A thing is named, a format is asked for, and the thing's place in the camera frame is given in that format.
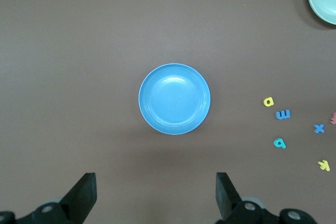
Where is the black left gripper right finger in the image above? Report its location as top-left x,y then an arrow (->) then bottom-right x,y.
215,172 -> 318,224

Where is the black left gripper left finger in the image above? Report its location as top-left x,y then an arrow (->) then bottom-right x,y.
0,173 -> 97,224

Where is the teal foam letter b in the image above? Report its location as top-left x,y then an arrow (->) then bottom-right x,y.
273,137 -> 287,149

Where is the blue foam letter m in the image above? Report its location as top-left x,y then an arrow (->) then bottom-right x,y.
275,109 -> 291,120

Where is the yellow foam letter k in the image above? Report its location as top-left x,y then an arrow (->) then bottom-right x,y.
318,159 -> 330,172

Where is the blue plate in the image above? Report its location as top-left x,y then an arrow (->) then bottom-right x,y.
138,62 -> 212,135

